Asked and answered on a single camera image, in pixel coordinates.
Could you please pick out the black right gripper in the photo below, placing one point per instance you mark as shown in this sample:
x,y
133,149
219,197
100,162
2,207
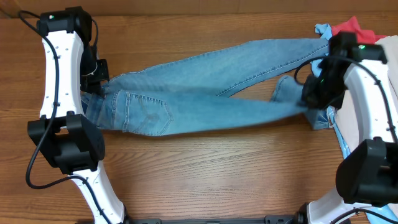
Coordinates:
x,y
309,99

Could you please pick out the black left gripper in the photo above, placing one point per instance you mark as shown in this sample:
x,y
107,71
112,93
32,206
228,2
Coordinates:
x,y
94,84

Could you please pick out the blue denim jeans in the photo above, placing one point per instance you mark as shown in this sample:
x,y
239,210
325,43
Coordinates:
x,y
244,85

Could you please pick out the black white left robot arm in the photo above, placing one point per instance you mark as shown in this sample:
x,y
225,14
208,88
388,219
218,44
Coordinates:
x,y
62,134

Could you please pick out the pale pink garment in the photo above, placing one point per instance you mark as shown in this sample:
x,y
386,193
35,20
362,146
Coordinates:
x,y
366,126

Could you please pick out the red t-shirt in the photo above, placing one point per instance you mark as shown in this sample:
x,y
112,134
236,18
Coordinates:
x,y
362,35

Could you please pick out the light blue t-shirt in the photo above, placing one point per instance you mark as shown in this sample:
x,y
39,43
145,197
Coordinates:
x,y
329,77

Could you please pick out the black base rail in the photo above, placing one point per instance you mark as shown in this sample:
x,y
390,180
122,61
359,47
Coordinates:
x,y
269,219

